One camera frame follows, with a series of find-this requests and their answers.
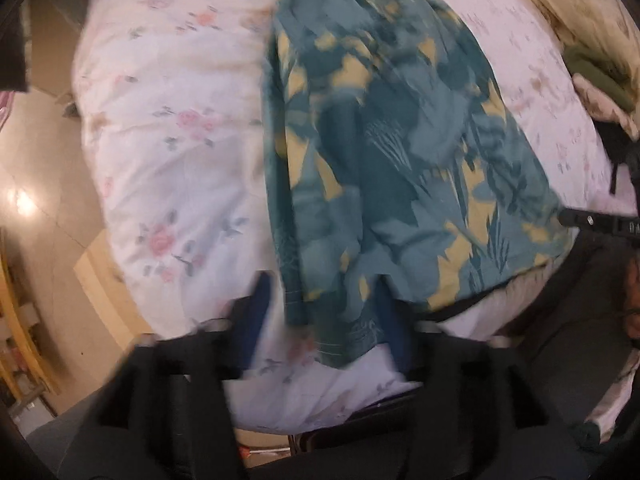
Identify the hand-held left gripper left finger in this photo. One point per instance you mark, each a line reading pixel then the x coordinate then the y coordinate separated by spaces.
pixel 256 310

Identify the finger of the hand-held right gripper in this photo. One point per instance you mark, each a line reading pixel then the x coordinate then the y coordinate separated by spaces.
pixel 595 222

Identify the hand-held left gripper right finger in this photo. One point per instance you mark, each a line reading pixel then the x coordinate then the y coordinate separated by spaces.
pixel 395 325

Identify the teal yellow patterned shirt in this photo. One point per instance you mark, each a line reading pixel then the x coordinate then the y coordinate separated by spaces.
pixel 395 160

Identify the olive green cloth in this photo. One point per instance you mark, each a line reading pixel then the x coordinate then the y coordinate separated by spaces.
pixel 597 77

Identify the cream floral blanket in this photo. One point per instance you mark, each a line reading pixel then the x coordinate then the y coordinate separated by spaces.
pixel 580 5

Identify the white floral bed sheet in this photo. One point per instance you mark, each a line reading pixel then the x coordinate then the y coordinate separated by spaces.
pixel 175 135

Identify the wooden furniture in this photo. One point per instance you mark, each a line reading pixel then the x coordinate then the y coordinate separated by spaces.
pixel 20 320

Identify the dark hanging cloth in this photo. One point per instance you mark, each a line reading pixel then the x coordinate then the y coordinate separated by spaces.
pixel 12 45

